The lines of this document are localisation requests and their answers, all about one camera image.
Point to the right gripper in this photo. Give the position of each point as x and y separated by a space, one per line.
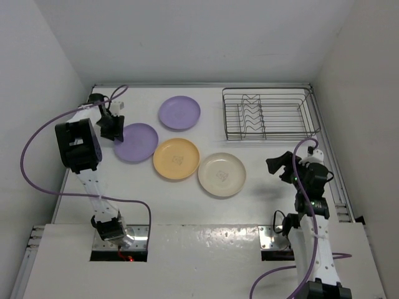
286 159

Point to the metal base plate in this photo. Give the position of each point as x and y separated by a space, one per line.
270 240
136 240

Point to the orange plate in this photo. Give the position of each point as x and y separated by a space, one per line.
176 159

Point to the cream plate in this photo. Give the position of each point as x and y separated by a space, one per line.
222 174

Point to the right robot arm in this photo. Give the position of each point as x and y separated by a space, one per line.
307 230

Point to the purple plate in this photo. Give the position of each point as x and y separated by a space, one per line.
179 112
139 143

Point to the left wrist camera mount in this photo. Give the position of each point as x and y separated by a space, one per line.
116 107

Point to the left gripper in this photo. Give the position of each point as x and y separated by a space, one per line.
110 134

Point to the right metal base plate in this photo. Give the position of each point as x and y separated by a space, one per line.
270 240

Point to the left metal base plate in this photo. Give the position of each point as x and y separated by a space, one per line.
136 240

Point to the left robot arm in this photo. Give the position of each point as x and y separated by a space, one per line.
80 151

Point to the wire dish rack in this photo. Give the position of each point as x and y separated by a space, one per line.
268 114

